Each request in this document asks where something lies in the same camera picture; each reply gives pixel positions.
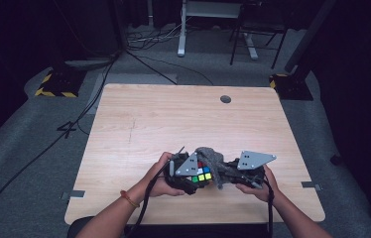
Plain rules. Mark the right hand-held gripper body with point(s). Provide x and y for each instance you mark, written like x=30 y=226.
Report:
x=254 y=160

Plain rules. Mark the small black yellow striped base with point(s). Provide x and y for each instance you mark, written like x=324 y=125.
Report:
x=292 y=89

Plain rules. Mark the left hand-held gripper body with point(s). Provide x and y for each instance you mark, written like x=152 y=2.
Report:
x=188 y=165

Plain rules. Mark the grey table grommet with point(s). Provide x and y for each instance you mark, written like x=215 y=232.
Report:
x=225 y=99

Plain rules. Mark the person's dark clothing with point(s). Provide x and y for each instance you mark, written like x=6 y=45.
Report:
x=190 y=232

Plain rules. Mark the white desk frame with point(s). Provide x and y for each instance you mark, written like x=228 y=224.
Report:
x=182 y=39

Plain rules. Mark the person's right hand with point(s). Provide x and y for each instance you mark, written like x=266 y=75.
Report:
x=263 y=193

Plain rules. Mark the person's left hand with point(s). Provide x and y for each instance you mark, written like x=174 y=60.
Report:
x=157 y=183

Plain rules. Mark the multicoloured puzzle cube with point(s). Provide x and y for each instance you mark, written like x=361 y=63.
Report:
x=201 y=172

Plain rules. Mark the large black yellow striped base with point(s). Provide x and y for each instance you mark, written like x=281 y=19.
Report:
x=59 y=86

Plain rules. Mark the grey cloth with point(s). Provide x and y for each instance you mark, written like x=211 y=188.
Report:
x=211 y=158

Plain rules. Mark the black metal chair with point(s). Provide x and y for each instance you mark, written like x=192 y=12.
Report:
x=256 y=28

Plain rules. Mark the small black floor object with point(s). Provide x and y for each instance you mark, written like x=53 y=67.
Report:
x=336 y=159

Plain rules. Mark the dark slanted pole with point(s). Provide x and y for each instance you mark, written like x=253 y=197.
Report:
x=309 y=33

